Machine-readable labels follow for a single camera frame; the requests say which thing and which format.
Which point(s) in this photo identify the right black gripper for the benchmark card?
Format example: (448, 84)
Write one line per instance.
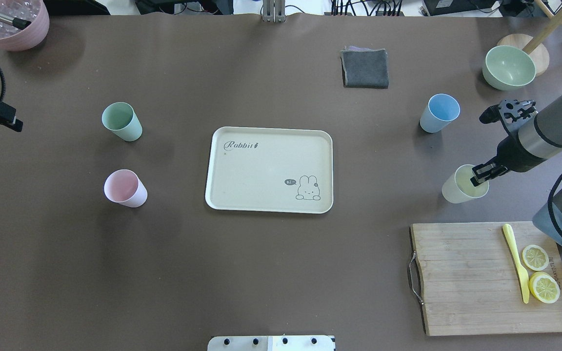
(509, 154)

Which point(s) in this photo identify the cream yellow plastic cup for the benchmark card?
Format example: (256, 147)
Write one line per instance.
(459, 188)

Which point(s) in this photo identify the blue plastic cup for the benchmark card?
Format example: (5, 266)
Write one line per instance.
(441, 110)

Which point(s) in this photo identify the pink plastic cup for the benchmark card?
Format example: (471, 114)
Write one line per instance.
(125, 188)

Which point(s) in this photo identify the cream rabbit tray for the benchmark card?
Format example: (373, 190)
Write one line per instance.
(270, 170)

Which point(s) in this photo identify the pink bowl with ice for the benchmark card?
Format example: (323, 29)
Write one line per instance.
(13, 39)

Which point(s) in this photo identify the upper lemon half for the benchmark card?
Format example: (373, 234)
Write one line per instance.
(535, 257)

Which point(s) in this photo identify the lemon half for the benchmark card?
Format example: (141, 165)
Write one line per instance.
(535, 257)
(544, 287)

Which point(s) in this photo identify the wooden cutting board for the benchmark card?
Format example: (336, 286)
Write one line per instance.
(468, 284)

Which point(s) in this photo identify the green bowl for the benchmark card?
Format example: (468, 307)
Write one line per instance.
(508, 68)

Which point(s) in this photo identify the yellow plastic knife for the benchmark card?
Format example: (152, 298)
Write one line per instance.
(522, 273)

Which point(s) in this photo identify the lower lemon half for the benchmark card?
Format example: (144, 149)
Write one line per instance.
(544, 287)

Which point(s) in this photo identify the green plastic cup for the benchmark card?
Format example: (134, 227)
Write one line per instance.
(121, 119)

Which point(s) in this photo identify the wooden cup stand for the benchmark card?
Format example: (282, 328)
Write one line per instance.
(533, 45)

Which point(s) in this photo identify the grey folded cloth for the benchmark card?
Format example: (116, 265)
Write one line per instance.
(365, 68)

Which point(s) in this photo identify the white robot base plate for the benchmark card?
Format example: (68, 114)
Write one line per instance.
(272, 343)

